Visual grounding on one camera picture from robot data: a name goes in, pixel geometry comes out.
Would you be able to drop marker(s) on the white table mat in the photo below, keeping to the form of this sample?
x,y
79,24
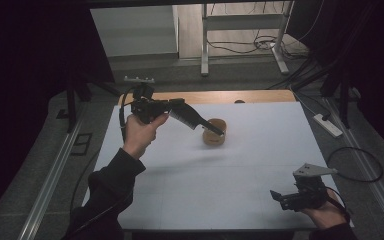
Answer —
x,y
213,180

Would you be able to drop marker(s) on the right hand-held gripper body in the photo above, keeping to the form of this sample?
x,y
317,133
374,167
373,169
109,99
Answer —
x,y
310,195

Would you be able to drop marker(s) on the grey panel board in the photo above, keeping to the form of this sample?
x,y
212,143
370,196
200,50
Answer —
x,y
133,31

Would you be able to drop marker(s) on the small dark knob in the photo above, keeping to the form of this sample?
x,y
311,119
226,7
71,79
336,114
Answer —
x,y
239,101

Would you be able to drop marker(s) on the black comb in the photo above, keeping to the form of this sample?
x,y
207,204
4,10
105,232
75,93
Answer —
x,y
193,116

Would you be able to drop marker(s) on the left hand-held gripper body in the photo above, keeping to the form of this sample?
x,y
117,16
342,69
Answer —
x,y
145,106

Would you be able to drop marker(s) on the wooden table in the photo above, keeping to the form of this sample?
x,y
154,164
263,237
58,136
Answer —
x,y
213,96

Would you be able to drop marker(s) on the white metal stand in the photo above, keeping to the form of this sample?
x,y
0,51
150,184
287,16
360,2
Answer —
x,y
243,21

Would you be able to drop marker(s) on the person's right hand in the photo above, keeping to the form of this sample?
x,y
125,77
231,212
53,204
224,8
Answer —
x,y
326,215

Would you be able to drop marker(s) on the black tripod stand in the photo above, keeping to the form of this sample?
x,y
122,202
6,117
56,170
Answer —
x,y
71,103
343,96

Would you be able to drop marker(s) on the black curtain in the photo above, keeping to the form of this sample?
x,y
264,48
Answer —
x,y
30,50
373,60

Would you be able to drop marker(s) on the white power strip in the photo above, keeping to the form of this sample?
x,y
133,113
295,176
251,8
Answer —
x,y
328,126

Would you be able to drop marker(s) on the aluminium floor rail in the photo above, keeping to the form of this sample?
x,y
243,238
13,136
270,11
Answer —
x,y
370,176
51,181

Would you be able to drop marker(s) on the person's left hand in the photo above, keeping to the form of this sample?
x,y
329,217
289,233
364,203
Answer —
x,y
138,136

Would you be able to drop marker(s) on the round wooden cup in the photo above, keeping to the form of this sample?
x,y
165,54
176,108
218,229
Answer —
x,y
213,137

